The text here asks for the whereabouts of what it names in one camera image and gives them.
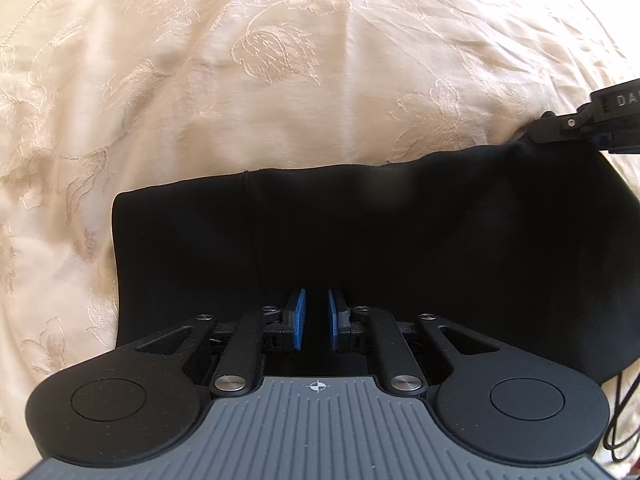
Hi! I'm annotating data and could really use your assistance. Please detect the black pants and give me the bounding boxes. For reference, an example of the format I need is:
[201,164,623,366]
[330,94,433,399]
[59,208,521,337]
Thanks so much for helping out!
[111,137,640,378]

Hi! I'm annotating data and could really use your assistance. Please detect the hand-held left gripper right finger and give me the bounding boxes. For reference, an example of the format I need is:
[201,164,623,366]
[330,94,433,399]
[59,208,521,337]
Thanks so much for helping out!
[326,288,501,397]

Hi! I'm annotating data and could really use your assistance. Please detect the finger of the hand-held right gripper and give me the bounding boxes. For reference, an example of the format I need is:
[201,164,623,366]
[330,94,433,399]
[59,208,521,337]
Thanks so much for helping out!
[531,110,593,143]

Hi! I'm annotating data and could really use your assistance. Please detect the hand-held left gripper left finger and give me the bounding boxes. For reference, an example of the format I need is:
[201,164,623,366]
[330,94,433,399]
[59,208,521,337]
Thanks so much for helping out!
[134,288,307,397]

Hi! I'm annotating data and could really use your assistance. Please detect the black cable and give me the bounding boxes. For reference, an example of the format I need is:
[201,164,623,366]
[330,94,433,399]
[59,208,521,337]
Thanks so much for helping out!
[602,369,640,453]

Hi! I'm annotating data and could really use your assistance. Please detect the cream embroidered bedspread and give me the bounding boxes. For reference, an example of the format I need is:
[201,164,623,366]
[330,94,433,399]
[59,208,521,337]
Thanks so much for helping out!
[0,0,640,480]

